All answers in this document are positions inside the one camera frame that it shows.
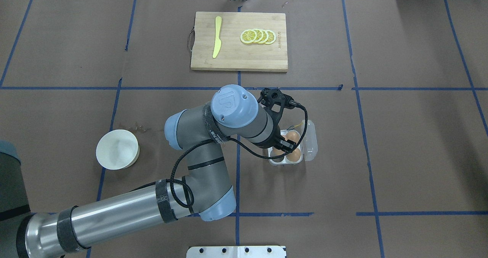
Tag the white bowl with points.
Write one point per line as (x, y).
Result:
(118, 149)

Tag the clear plastic egg carton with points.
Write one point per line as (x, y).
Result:
(308, 146)

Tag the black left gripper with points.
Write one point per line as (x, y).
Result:
(282, 142)

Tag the bamboo cutting board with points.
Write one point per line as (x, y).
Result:
(234, 55)

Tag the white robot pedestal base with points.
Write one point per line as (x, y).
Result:
(258, 251)

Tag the brown egg from bowl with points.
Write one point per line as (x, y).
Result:
(276, 152)

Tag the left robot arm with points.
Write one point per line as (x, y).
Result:
(199, 182)

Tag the brown egg far cell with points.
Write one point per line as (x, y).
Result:
(293, 136)

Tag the lemon slice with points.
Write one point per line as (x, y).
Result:
(264, 37)
(259, 35)
(271, 37)
(248, 36)

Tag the yellow plastic knife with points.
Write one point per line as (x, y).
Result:
(217, 40)

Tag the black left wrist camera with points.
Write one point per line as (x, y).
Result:
(275, 100)

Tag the brown egg near cell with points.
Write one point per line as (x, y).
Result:
(294, 156)

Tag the brown egg cell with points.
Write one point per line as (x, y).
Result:
(294, 156)
(293, 136)

